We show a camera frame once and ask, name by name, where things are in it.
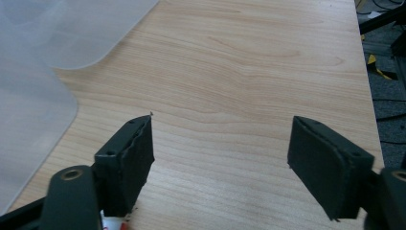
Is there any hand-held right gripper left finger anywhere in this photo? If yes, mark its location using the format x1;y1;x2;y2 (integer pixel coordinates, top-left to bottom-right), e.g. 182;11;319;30
94;114;156;219

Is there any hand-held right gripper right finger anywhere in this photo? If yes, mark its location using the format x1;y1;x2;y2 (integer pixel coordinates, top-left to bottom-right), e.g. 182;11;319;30
286;115;375;221

